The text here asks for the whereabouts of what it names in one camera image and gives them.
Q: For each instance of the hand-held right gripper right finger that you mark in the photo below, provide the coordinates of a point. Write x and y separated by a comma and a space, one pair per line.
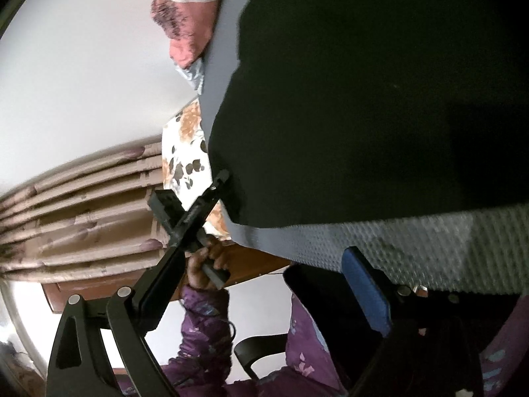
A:
365, 293

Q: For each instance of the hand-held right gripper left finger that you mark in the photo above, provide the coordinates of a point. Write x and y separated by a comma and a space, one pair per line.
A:
159, 293

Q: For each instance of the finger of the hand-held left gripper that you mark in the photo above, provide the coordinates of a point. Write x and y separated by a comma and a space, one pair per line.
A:
202, 209

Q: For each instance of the black pants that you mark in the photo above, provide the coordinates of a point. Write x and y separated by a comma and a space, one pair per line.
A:
351, 111

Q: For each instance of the person's left forearm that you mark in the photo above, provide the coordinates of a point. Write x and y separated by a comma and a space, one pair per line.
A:
206, 331

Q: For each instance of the person's left hand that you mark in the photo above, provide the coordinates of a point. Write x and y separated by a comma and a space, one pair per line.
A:
195, 277

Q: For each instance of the floral bed sheet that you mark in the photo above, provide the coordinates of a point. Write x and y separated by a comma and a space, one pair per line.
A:
186, 153

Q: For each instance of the grey waffle blanket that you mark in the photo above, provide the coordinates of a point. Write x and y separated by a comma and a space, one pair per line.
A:
413, 248

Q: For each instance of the person's purple patterned clothing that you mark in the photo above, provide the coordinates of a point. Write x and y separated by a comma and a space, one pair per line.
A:
308, 351

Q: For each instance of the wooden slatted panel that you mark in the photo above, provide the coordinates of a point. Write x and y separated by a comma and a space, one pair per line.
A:
82, 215

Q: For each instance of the black chair armrest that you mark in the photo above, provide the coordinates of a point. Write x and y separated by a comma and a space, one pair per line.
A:
256, 349

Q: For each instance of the brown wooden bed frame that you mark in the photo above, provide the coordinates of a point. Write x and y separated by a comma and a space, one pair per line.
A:
252, 266

